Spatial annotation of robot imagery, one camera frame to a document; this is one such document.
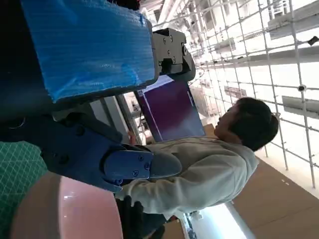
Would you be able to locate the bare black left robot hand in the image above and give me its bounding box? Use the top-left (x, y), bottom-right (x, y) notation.
top-left (0, 0), bottom-right (196, 194)

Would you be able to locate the pink bowl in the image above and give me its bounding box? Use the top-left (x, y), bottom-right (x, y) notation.
top-left (11, 171), bottom-right (124, 239)

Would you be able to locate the purple screen monitor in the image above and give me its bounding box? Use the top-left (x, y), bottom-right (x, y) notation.
top-left (136, 74), bottom-right (206, 143)

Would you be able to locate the green cutting mat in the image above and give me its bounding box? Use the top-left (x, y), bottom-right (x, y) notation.
top-left (0, 140), bottom-right (49, 239)

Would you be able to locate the person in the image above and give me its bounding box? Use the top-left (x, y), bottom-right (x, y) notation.
top-left (115, 96), bottom-right (280, 239)

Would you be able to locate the white grid net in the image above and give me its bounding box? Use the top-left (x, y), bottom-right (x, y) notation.
top-left (152, 0), bottom-right (319, 197)

